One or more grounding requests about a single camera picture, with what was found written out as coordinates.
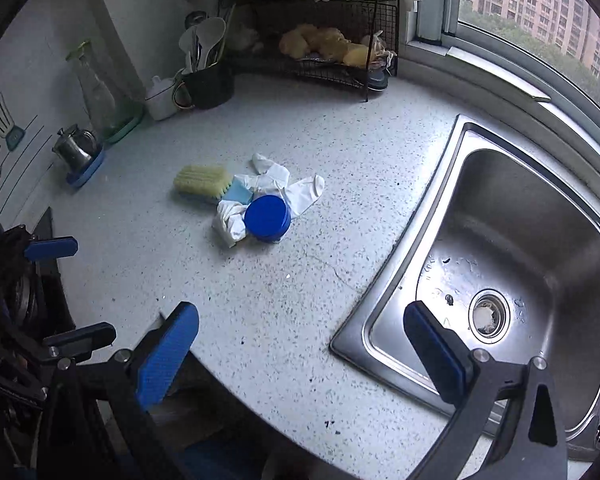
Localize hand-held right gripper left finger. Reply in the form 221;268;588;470
32;301;200;480

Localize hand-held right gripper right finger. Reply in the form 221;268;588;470
403;301;570;480

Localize person's blue trousers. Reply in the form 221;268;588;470
180;440;286;480

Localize window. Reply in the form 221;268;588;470
442;0;600;116

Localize light blue sponge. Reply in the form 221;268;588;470
225;176;255;204

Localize stainless steel sink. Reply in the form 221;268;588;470
329;114;600;461

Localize blue round tin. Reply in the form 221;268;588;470
243;195;292;242

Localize black wire rack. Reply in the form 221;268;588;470
219;0;401;103

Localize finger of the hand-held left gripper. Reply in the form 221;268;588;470
41;321;118;362
23;236;79;263

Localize green saucer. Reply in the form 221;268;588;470
102;110;146;145

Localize clear glass carafe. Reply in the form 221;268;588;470
66;40;123;136

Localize white rice paddle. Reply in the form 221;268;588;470
179;27;201;72

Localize yellow bristle scrub brush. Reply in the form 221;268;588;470
173;165;233;204

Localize white plastic spoon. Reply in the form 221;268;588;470
197;16;227;68

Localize small steel pitcher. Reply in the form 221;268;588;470
52;124;101;171

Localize blue saucer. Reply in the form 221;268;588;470
66;147;106;190

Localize black utensil cup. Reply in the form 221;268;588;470
174;62;235;110

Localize ginger root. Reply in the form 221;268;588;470
279;24;321;58
317;27;349;59
342;42;374;67

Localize white lidded pot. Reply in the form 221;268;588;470
145;76;181;121

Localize steel wok with lid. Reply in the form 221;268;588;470
2;270;41;326

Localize cartoon wall sticker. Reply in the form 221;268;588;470
0;92;46;211

